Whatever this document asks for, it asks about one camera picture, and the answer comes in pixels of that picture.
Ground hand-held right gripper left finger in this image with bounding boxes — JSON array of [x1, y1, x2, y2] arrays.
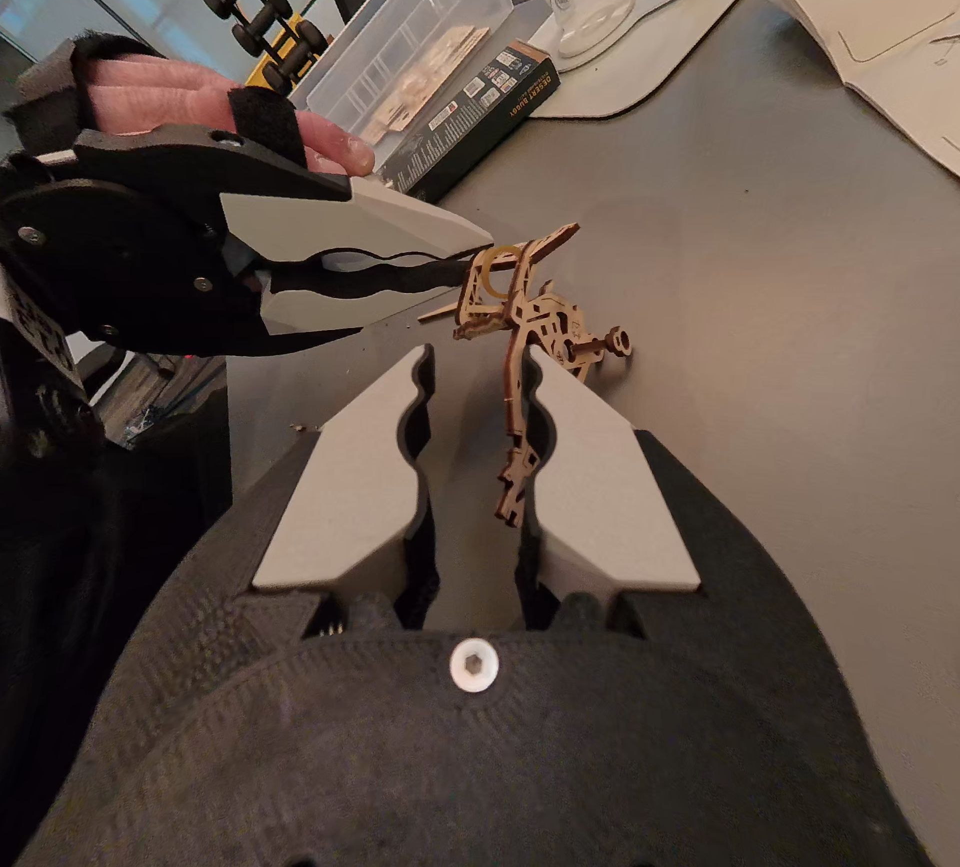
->
[[251, 343, 436, 630]]

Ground person's left hand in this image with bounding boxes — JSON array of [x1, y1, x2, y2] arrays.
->
[[77, 53, 378, 177]]

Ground assembly instruction booklet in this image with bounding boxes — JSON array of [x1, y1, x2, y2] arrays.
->
[[765, 0, 960, 178]]

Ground wooden model side frame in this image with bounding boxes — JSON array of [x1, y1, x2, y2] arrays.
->
[[493, 222, 635, 528]]

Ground black wheeled yellow cart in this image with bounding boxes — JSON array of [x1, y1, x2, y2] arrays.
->
[[201, 0, 331, 96]]

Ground yellow rubber band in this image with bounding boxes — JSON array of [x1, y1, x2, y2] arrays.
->
[[478, 244, 520, 300]]

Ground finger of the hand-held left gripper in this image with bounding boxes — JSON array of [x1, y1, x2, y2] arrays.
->
[[219, 175, 496, 270], [255, 255, 483, 339]]

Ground dark model kit box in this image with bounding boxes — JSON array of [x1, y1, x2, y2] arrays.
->
[[375, 40, 561, 204]]

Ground white desk stand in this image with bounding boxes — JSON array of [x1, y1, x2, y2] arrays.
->
[[457, 0, 805, 120]]

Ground person's dark clothing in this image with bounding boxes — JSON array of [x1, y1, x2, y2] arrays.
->
[[0, 357, 235, 816]]

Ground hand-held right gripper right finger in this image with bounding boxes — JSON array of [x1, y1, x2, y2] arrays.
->
[[522, 343, 703, 607]]

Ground wooden part sheets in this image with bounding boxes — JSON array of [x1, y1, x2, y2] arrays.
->
[[360, 27, 492, 133]]

